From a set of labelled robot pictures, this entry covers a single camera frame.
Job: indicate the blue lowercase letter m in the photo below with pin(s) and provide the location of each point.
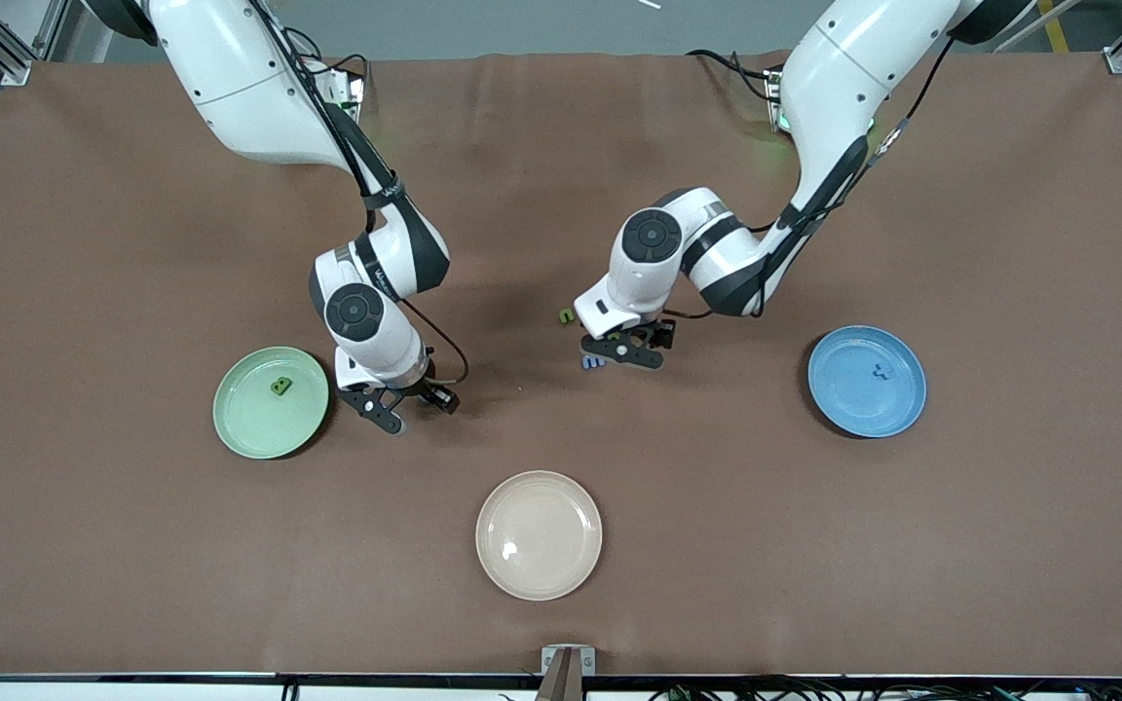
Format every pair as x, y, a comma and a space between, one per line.
585, 362

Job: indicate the brown table mat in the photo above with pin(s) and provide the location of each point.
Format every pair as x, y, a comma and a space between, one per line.
542, 146

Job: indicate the metal base connector box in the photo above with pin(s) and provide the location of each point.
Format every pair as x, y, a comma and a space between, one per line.
352, 88

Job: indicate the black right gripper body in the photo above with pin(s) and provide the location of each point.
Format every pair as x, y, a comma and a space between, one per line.
422, 388

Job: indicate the blue lowercase letter x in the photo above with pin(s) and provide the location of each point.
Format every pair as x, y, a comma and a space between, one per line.
880, 370

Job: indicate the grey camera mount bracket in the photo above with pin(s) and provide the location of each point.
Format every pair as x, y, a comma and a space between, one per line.
566, 672

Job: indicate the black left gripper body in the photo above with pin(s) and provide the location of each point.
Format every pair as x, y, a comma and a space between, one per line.
660, 333

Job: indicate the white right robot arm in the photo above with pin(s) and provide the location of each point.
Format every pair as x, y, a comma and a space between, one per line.
249, 88

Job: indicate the beige plate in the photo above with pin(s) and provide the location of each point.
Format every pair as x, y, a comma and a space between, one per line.
539, 535

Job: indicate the light green plate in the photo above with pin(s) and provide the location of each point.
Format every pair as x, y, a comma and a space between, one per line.
259, 419

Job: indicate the green capital letter B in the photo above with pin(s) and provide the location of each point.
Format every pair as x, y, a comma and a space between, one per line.
280, 387

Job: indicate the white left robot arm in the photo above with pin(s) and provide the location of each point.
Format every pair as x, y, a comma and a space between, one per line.
843, 78

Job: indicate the blue plate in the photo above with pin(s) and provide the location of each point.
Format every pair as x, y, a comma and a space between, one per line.
853, 399

